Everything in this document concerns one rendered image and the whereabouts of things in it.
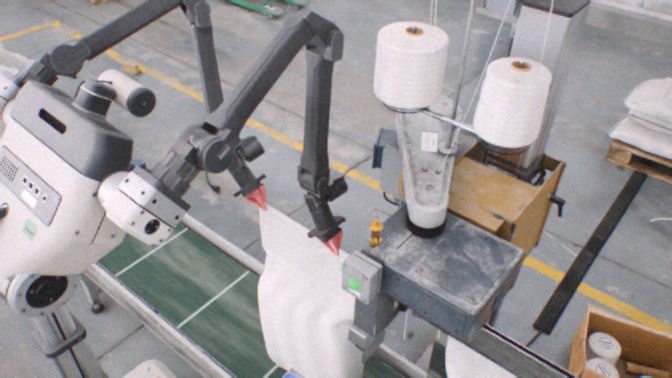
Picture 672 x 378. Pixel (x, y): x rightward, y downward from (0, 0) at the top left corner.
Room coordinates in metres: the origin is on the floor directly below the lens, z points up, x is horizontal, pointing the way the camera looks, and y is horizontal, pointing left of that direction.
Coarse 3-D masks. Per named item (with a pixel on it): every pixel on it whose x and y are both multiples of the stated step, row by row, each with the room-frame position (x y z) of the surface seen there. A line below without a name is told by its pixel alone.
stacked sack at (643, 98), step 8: (648, 80) 3.37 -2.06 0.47; (656, 80) 3.35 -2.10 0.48; (664, 80) 3.34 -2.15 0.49; (640, 88) 3.26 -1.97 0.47; (648, 88) 3.22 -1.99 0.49; (656, 88) 3.21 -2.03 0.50; (664, 88) 3.21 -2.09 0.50; (632, 96) 3.16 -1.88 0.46; (640, 96) 3.12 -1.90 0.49; (648, 96) 3.13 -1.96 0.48; (656, 96) 3.13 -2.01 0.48; (664, 96) 3.11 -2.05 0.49; (624, 104) 3.13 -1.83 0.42; (632, 104) 3.10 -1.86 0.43; (640, 104) 3.07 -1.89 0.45; (648, 104) 3.05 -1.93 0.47; (656, 104) 3.04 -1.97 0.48; (664, 104) 3.03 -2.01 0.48; (640, 112) 3.07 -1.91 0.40; (648, 112) 3.03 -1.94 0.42; (656, 112) 3.00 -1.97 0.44; (664, 112) 2.97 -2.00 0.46; (664, 120) 2.97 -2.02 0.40
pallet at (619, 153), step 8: (616, 144) 3.09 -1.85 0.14; (624, 144) 3.08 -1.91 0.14; (608, 152) 3.10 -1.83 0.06; (616, 152) 3.07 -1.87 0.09; (624, 152) 3.04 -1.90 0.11; (632, 152) 3.02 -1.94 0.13; (640, 152) 3.00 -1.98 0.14; (648, 152) 2.99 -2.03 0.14; (608, 160) 3.09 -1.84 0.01; (616, 160) 3.06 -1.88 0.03; (624, 160) 3.03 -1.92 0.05; (632, 160) 3.07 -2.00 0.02; (656, 160) 2.93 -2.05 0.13; (664, 160) 2.91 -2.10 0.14; (632, 168) 2.99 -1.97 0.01; (640, 168) 2.98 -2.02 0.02; (648, 168) 2.98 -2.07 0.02; (648, 176) 2.93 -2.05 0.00; (656, 176) 2.91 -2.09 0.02; (664, 176) 2.90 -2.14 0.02
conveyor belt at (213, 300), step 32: (128, 256) 1.72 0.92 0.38; (160, 256) 1.73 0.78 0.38; (192, 256) 1.73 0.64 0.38; (224, 256) 1.74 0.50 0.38; (160, 288) 1.54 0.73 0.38; (192, 288) 1.55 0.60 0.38; (224, 288) 1.55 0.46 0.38; (256, 288) 1.56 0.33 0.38; (192, 320) 1.38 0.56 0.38; (224, 320) 1.38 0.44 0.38; (256, 320) 1.39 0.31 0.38; (224, 352) 1.24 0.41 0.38; (256, 352) 1.24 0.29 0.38
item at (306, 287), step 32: (288, 224) 1.23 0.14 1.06; (288, 256) 1.24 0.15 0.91; (320, 256) 1.15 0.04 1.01; (288, 288) 1.17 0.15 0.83; (320, 288) 1.14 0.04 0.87; (288, 320) 1.13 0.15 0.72; (320, 320) 1.08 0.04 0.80; (352, 320) 1.06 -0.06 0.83; (288, 352) 1.12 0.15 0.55; (320, 352) 1.05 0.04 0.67; (352, 352) 1.05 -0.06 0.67
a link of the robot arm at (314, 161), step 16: (336, 32) 1.19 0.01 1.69; (304, 48) 1.24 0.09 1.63; (320, 48) 1.25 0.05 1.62; (336, 48) 1.19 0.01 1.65; (320, 64) 1.19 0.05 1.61; (320, 80) 1.19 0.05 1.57; (320, 96) 1.18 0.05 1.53; (304, 112) 1.19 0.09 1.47; (320, 112) 1.18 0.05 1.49; (304, 128) 1.18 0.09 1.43; (320, 128) 1.17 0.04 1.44; (304, 144) 1.18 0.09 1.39; (320, 144) 1.16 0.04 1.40; (304, 160) 1.16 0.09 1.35; (320, 160) 1.15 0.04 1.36; (304, 176) 1.16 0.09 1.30; (320, 176) 1.14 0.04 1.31
